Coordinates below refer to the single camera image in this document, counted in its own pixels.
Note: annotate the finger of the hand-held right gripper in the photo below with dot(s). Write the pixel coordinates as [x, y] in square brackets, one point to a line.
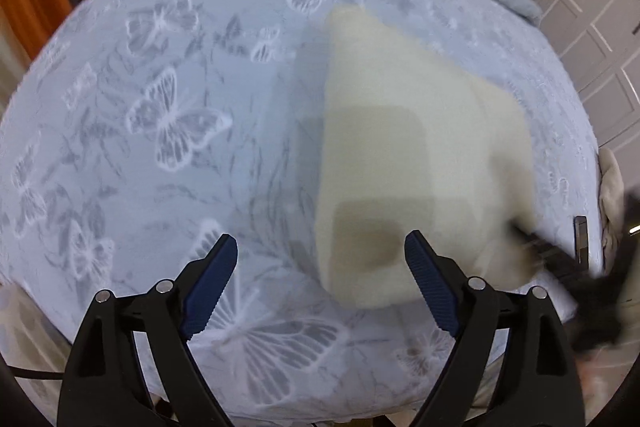
[550, 254]

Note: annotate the cream knit cardigan red buttons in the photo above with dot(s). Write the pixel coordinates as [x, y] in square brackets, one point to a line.
[400, 117]

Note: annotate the white wardrobe doors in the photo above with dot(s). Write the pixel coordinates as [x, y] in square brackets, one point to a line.
[590, 7]

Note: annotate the bed with blue butterfly sheet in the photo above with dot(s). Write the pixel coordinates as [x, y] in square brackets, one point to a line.
[175, 182]

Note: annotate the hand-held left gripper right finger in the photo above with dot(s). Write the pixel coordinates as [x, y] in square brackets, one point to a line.
[432, 282]

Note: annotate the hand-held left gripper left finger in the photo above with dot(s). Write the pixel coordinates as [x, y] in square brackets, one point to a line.
[210, 282]

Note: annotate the beige cloth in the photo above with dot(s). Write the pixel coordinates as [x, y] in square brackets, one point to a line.
[611, 192]

